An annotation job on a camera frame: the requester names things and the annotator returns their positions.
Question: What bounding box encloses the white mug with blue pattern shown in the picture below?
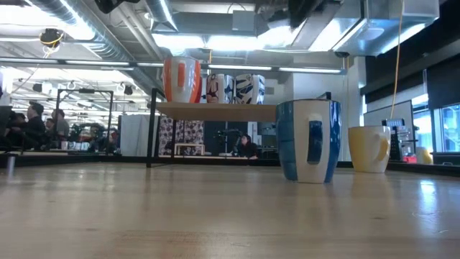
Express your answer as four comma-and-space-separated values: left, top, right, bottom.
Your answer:
234, 73, 267, 106

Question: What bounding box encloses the orange and white mug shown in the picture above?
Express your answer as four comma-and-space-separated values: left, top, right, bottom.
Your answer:
162, 56, 203, 104

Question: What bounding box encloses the white mug with figure print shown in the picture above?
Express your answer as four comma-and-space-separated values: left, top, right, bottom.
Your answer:
206, 73, 236, 105

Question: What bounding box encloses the blue and white mug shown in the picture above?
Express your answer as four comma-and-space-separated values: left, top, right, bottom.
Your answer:
275, 99, 343, 185

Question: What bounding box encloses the yellow and cream mug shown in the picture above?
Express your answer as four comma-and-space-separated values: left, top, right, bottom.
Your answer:
347, 125, 392, 174

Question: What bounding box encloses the black tubular stand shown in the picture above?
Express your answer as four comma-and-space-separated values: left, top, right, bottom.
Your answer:
53, 88, 115, 156

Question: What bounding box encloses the long hanging light bar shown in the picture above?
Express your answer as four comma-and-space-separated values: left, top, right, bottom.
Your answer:
0, 57, 348, 76

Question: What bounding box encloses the person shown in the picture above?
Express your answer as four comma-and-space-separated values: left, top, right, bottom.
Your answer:
6, 112, 27, 145
50, 108, 71, 145
22, 101, 47, 149
238, 133, 260, 160

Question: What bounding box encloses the white partition panel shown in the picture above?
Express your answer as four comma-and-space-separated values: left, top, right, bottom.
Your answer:
119, 114, 152, 158

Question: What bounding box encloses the grey partition screen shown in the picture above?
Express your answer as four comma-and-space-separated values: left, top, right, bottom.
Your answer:
362, 99, 415, 128

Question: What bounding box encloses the black equipment rack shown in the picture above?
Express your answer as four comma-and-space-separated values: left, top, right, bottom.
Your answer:
258, 122, 278, 160

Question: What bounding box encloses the patterned panel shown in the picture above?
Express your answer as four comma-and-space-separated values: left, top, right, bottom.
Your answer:
157, 115, 206, 156

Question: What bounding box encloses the small wooden stool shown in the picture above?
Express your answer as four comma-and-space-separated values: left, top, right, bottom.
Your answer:
174, 142, 206, 157

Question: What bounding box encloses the black perforated device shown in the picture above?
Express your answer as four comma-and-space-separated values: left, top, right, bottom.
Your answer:
381, 117, 420, 163

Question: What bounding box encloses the yellow round object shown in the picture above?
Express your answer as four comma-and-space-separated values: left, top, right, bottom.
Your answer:
415, 145, 434, 165

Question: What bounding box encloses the ceiling cable reel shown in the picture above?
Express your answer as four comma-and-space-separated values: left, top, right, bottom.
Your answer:
38, 27, 65, 50

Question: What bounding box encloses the yellow hanging cable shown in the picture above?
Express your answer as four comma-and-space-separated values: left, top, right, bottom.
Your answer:
389, 0, 405, 111

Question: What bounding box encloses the wooden shelf with black frame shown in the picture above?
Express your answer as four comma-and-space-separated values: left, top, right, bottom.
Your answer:
145, 88, 333, 169

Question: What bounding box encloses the black rail behind shelf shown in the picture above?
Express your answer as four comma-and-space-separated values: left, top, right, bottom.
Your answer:
0, 153, 460, 177

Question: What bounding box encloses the grey metal post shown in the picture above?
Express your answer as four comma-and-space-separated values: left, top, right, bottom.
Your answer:
6, 155, 17, 178

